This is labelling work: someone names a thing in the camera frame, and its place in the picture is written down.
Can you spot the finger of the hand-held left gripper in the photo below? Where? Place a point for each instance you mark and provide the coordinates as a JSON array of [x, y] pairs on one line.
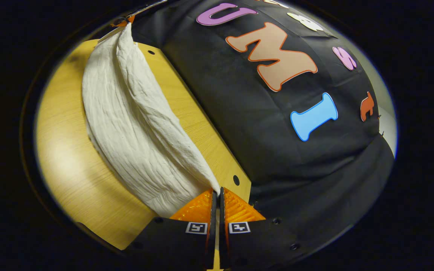
[[124, 20]]

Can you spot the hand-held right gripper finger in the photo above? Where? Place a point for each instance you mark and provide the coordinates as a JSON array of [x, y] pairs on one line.
[[222, 214], [212, 214]]

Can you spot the white jeans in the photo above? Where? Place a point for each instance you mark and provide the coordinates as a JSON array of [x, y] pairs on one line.
[[134, 124]]

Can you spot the black backdrop cloth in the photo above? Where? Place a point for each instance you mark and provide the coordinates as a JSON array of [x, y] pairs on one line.
[[239, 113]]

